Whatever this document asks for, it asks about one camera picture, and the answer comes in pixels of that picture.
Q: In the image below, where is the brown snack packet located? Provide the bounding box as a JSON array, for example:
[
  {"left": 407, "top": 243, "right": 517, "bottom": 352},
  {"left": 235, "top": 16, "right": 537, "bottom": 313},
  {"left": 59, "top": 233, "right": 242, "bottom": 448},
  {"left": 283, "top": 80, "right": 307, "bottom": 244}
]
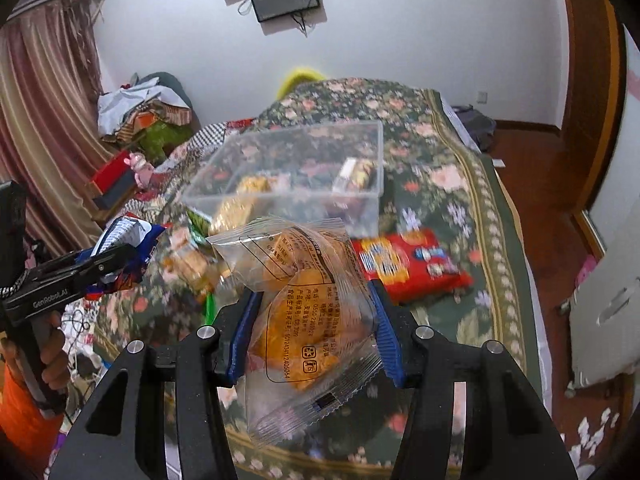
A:
[{"left": 332, "top": 157, "right": 379, "bottom": 194}]

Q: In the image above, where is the pink toy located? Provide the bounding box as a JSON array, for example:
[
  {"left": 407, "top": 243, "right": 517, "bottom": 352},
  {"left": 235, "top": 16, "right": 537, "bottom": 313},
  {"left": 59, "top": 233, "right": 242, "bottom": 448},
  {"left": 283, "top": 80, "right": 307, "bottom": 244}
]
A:
[{"left": 127, "top": 152, "right": 157, "bottom": 189}]

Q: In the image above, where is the red snack packet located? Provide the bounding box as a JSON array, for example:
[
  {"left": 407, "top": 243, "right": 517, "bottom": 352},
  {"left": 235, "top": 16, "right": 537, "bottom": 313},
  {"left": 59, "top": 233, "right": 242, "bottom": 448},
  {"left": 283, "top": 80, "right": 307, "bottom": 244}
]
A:
[{"left": 350, "top": 227, "right": 476, "bottom": 307}]

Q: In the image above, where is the person's left hand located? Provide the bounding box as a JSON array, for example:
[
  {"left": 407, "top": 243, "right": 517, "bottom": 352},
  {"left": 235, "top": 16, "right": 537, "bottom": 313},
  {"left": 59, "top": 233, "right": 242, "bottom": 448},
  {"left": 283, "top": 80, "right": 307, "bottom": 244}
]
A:
[{"left": 0, "top": 310, "right": 68, "bottom": 402}]

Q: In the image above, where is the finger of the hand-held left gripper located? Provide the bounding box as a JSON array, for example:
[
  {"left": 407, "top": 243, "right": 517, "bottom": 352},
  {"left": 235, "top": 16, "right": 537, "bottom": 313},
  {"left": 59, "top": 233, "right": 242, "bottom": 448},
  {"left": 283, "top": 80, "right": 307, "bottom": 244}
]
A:
[
  {"left": 20, "top": 247, "right": 108, "bottom": 286},
  {"left": 60, "top": 242, "right": 151, "bottom": 295}
]

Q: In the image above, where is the clear yellow cake packet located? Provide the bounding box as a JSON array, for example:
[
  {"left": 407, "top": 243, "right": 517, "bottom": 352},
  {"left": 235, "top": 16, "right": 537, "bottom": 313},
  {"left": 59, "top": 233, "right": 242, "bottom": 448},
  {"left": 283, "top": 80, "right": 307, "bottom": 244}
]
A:
[{"left": 207, "top": 215, "right": 390, "bottom": 447}]

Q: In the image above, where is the white wardrobe door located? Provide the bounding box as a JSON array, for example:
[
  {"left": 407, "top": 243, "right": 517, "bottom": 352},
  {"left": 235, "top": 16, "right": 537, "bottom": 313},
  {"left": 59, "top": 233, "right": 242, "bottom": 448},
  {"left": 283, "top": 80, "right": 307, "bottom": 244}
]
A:
[{"left": 565, "top": 25, "right": 640, "bottom": 392}]

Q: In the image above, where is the pile of clothes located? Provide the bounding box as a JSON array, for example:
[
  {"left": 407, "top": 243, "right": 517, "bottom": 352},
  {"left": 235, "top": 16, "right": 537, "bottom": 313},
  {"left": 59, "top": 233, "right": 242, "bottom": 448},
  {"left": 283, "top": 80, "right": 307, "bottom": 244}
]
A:
[{"left": 97, "top": 72, "right": 197, "bottom": 162}]

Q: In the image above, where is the wooden door frame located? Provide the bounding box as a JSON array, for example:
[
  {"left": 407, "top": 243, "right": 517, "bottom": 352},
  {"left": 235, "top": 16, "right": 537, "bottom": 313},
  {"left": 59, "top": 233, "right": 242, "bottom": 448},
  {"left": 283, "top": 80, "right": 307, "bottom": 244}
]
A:
[{"left": 555, "top": 0, "right": 627, "bottom": 261}]

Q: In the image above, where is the grey bag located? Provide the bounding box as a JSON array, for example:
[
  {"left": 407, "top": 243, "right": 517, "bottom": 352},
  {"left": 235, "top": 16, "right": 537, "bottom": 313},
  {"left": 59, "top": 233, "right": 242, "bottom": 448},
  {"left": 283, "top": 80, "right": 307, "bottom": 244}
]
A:
[{"left": 452, "top": 105, "right": 499, "bottom": 154}]

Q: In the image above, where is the clear plastic box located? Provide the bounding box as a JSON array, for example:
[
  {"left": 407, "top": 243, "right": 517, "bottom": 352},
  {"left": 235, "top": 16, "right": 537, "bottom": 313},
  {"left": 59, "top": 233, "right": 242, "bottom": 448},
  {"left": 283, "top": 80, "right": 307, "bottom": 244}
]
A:
[{"left": 180, "top": 120, "right": 386, "bottom": 242}]

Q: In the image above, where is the striped curtain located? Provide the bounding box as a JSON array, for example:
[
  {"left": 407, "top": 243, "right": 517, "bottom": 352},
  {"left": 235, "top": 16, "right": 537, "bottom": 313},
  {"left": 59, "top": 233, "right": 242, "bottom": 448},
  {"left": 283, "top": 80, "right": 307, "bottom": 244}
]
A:
[{"left": 0, "top": 0, "right": 120, "bottom": 257}]

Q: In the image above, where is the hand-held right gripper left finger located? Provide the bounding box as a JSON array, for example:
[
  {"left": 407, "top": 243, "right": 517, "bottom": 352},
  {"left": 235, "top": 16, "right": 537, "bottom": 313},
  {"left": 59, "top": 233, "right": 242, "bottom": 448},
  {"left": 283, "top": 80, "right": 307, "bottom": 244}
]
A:
[{"left": 47, "top": 290, "right": 264, "bottom": 480}]

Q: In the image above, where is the red box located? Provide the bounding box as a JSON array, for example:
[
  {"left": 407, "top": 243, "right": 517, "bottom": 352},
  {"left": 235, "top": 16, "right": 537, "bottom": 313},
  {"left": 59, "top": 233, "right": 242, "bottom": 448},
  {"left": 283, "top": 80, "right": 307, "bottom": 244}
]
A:
[{"left": 90, "top": 152, "right": 137, "bottom": 197}]

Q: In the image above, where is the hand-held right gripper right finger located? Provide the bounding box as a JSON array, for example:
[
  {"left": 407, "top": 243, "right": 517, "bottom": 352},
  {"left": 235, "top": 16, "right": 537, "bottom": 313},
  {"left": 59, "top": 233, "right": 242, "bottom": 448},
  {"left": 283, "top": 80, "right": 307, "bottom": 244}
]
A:
[{"left": 367, "top": 279, "right": 592, "bottom": 480}]

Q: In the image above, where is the patchwork quilt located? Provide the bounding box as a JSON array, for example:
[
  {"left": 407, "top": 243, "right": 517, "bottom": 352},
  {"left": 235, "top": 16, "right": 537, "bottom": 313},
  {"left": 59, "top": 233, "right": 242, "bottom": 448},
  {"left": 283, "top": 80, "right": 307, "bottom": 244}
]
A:
[{"left": 125, "top": 119, "right": 257, "bottom": 211}]

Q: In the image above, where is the blue snack packet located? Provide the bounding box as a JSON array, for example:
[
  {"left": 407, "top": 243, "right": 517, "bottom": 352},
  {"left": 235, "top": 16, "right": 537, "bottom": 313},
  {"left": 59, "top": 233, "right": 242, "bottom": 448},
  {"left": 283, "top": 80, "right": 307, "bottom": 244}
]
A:
[{"left": 82, "top": 212, "right": 168, "bottom": 302}]

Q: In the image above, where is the yellow foam tube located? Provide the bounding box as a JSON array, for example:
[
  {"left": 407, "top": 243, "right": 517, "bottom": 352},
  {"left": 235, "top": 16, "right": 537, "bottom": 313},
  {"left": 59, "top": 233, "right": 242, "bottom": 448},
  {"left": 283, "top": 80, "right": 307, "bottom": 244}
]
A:
[{"left": 277, "top": 65, "right": 327, "bottom": 99}]

